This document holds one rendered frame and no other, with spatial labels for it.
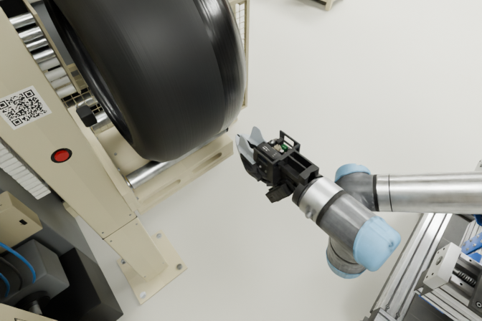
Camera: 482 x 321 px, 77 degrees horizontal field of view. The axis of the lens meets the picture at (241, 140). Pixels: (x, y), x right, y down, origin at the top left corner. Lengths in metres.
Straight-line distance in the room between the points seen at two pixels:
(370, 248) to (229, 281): 1.25
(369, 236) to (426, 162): 1.85
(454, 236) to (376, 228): 1.35
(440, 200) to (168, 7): 0.59
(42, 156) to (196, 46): 0.44
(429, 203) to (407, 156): 1.66
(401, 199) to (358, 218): 0.15
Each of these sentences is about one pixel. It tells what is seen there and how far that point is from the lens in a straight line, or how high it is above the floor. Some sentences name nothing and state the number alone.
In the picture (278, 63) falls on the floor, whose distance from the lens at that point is 2.71.
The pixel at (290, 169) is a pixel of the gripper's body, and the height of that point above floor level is 1.18.
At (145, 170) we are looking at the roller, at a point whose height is 0.92.
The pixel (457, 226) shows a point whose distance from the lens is 1.88.
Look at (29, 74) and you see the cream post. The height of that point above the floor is 1.28.
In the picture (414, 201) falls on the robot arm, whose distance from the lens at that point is 0.64.
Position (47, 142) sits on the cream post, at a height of 1.11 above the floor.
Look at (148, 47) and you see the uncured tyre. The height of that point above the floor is 1.33.
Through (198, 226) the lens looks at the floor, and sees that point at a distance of 1.79.
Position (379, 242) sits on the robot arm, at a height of 1.21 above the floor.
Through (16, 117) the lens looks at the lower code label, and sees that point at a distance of 0.73.
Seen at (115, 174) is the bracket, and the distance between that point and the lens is 0.88.
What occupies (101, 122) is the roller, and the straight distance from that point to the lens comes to 1.08.
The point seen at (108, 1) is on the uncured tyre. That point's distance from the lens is 0.58.
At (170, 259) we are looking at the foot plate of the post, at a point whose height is 0.01.
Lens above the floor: 1.64
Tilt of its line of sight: 52 degrees down
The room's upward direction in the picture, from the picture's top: straight up
